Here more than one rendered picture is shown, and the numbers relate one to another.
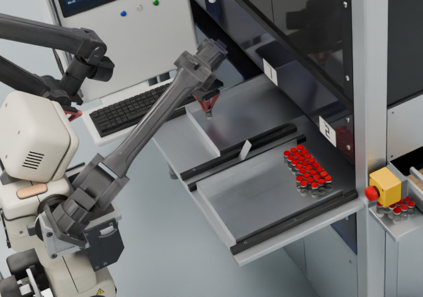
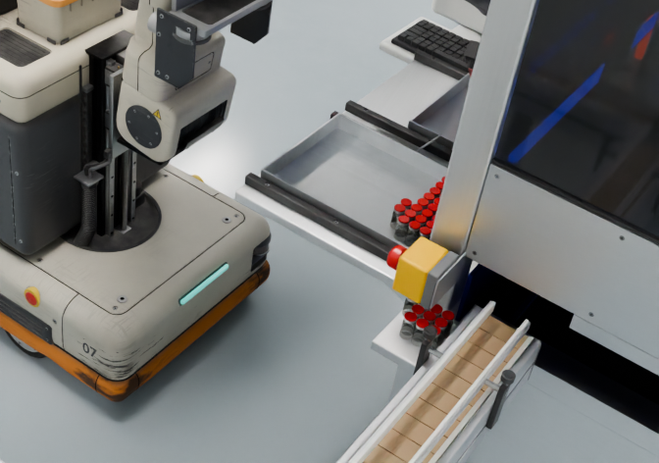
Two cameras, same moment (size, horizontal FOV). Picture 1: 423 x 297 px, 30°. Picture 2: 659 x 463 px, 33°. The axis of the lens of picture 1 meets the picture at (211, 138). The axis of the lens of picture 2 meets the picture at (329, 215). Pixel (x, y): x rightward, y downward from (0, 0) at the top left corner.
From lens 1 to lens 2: 1.40 m
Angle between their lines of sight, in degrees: 35
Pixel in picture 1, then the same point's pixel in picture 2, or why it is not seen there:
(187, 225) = not seen: hidden behind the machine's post
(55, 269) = (136, 41)
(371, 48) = (494, 25)
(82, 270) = (151, 67)
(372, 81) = (481, 87)
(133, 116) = (441, 53)
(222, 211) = (313, 156)
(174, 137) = (417, 84)
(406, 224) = (405, 348)
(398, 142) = (490, 238)
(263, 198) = (361, 188)
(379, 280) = not seen: hidden behind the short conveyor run
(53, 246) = not seen: outside the picture
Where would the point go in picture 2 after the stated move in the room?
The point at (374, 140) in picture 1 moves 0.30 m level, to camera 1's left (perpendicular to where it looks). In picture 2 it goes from (455, 193) to (339, 95)
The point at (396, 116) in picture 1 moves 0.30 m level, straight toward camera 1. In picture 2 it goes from (501, 189) to (315, 212)
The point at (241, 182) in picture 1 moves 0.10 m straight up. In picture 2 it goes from (376, 162) to (384, 120)
